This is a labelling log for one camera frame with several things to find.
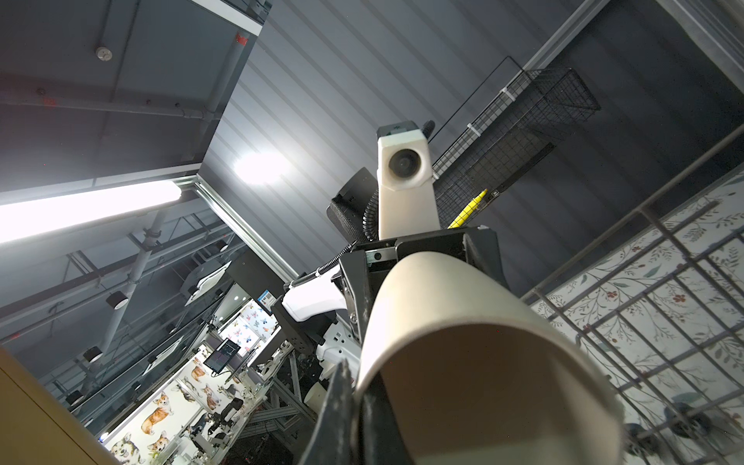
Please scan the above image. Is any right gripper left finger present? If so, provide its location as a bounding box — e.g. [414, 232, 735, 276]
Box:
[300, 360, 355, 465]

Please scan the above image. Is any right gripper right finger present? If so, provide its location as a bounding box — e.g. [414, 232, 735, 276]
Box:
[358, 374, 414, 465]

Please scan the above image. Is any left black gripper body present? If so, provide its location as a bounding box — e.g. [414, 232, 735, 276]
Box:
[338, 226, 509, 342]

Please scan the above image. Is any beige plastic cup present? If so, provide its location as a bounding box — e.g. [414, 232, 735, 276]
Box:
[356, 252, 625, 464]

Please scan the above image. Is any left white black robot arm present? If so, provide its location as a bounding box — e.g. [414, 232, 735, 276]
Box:
[273, 168, 507, 380]

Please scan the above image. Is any yellow brush in basket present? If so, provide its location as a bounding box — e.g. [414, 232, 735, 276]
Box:
[448, 189, 488, 229]

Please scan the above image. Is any ceiling strip light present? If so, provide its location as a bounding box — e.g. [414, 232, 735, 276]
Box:
[1, 180, 182, 244]

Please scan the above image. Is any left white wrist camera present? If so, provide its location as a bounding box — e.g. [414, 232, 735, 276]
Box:
[377, 120, 441, 239]

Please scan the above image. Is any black wire wall basket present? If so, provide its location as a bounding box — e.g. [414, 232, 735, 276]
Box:
[433, 56, 601, 228]

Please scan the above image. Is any grey wire dish rack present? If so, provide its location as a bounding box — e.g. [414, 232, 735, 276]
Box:
[524, 129, 743, 464]

